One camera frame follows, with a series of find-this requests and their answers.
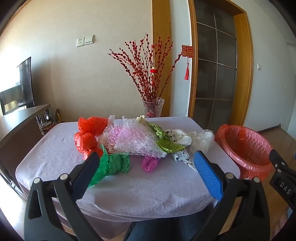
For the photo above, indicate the red plastic basket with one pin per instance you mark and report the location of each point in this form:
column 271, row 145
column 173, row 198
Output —
column 252, row 171

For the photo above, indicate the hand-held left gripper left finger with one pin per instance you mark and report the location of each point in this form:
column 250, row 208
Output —
column 85, row 177

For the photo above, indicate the red berry branches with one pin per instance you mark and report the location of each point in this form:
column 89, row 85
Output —
column 143, row 69

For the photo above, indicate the cream crumpled wrapper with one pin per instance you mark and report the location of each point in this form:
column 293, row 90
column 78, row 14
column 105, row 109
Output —
column 141, row 120

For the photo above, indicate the white polka dot bag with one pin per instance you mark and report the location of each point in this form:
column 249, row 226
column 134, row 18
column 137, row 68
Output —
column 182, row 139

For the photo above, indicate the green plastic bag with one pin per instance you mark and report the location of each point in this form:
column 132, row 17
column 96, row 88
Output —
column 113, row 163

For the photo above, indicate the red lantern ornament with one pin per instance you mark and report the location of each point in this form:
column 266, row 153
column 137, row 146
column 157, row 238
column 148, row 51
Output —
column 153, row 70

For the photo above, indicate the pink plastic bag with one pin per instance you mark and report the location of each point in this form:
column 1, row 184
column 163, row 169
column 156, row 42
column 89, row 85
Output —
column 150, row 163

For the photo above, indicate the green foil wrapper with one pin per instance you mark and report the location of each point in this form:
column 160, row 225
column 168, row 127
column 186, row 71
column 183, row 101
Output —
column 170, row 144

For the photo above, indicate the clear plastic bag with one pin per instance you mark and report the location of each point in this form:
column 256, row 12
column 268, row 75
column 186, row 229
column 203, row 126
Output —
column 204, row 139

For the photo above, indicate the red tassel ornament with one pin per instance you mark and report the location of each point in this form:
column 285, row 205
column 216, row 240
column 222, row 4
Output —
column 187, row 51

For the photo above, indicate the white wall socket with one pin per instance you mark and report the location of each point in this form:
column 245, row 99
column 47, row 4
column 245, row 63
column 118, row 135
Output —
column 80, row 42

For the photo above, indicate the wooden wall trim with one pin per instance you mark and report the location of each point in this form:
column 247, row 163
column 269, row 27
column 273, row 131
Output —
column 163, row 23

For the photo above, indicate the clear bubble wrap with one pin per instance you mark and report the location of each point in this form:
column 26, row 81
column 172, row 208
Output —
column 131, row 139

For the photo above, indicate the glass vase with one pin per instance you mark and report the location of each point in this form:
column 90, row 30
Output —
column 152, row 109

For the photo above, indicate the wooden door frame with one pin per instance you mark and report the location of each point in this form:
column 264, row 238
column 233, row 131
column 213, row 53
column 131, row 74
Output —
column 244, row 69

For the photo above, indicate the wooden sideboard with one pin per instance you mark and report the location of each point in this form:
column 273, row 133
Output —
column 20, row 129

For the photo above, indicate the shiny metal clutter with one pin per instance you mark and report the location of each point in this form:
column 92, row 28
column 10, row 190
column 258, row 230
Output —
column 45, row 118

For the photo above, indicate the black television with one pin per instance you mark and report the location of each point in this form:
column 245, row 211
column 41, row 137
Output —
column 26, row 83

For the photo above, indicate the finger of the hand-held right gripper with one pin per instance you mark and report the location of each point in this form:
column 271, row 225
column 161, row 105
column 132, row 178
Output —
column 277, row 160

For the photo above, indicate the small white plastic piece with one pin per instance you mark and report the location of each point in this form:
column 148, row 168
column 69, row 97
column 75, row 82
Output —
column 112, row 120

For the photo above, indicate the glass panel door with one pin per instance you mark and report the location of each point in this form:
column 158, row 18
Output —
column 215, row 58

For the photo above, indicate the white light switch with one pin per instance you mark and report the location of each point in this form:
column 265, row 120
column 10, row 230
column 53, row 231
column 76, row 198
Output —
column 89, row 39

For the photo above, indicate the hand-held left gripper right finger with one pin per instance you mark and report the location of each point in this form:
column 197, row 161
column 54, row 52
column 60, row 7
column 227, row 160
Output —
column 208, row 173

